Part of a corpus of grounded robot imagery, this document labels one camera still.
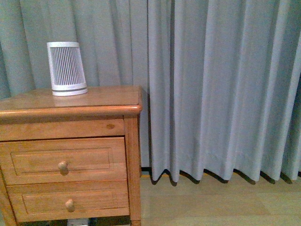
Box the wooden drawer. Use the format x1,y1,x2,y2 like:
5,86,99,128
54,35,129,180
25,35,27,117
0,137,127,185
7,180,129,222

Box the grey pleated curtain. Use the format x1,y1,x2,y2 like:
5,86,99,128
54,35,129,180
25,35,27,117
0,0,301,181

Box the wooden nightstand cabinet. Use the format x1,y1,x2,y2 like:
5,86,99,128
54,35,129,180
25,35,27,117
0,86,142,226

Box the white slatted air purifier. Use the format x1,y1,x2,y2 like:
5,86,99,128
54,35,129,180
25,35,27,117
47,42,87,97

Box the white floor power socket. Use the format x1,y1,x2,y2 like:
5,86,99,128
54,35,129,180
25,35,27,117
67,218,89,226

